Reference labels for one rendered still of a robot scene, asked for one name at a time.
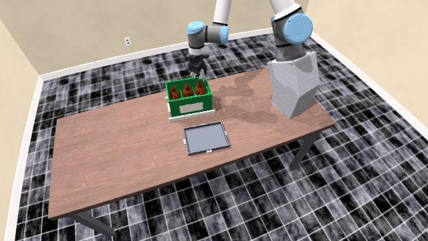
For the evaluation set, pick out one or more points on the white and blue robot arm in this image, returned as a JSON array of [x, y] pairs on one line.
[[293, 26]]

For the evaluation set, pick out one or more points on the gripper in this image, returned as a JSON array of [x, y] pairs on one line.
[[198, 67]]

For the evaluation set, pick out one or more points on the green bottle crate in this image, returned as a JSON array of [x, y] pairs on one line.
[[189, 105]]

